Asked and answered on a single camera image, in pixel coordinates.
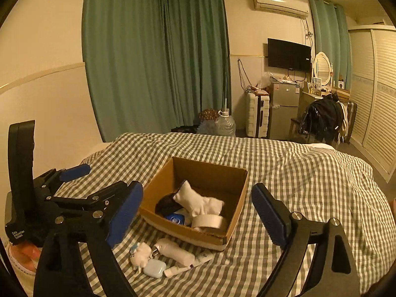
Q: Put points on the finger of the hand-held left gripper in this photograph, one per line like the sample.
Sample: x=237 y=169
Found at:
x=75 y=172
x=92 y=199

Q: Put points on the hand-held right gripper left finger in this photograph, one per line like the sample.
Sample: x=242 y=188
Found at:
x=123 y=213

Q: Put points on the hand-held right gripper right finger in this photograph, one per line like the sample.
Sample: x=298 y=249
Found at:
x=269 y=213

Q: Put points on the black pouch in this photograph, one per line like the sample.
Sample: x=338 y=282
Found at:
x=165 y=204

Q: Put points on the grey checked blanket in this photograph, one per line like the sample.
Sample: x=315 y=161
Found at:
x=303 y=179

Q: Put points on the blue round tin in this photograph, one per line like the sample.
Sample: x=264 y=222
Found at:
x=175 y=219

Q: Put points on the white tape roll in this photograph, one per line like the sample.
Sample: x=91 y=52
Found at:
x=210 y=221

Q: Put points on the white earbuds case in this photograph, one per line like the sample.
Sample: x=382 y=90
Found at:
x=153 y=268

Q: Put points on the white plastic bottle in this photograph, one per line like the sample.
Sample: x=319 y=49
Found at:
x=174 y=250

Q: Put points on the brown cardboard box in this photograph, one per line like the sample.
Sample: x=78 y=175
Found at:
x=188 y=235

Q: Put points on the small white pillow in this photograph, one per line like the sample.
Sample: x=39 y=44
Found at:
x=198 y=201

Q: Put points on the pink white cloth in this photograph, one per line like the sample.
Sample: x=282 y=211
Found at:
x=23 y=266

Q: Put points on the white cream tube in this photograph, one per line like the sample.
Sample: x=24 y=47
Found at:
x=201 y=258

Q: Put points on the wooden chair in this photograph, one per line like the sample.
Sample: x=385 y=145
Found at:
x=295 y=126

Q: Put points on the white suitcase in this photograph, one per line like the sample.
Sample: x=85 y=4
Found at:
x=256 y=116

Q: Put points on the clear water jug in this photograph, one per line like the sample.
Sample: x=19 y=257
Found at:
x=225 y=125

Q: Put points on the silver small fridge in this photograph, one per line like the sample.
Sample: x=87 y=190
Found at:
x=284 y=111

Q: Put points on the black jacket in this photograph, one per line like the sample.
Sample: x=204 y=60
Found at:
x=321 y=117

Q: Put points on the brown patterned bag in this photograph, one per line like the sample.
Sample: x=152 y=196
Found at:
x=208 y=115

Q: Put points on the white tote bag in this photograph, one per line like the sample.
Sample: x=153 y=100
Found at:
x=344 y=120

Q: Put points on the dressing table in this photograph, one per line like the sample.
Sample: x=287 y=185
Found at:
x=306 y=99

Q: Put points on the large green curtain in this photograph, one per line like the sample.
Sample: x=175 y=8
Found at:
x=139 y=62

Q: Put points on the clear plastic bag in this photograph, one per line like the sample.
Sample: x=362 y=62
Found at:
x=265 y=80

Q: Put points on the white oval mirror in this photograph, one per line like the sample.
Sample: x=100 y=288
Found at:
x=322 y=66

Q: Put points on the white louvered wardrobe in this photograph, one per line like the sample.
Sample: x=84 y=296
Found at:
x=377 y=99

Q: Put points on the narrow green curtain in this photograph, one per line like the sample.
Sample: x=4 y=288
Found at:
x=328 y=37

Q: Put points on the white air conditioner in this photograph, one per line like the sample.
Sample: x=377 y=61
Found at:
x=280 y=4

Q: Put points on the black wall television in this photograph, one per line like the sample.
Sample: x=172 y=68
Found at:
x=289 y=54

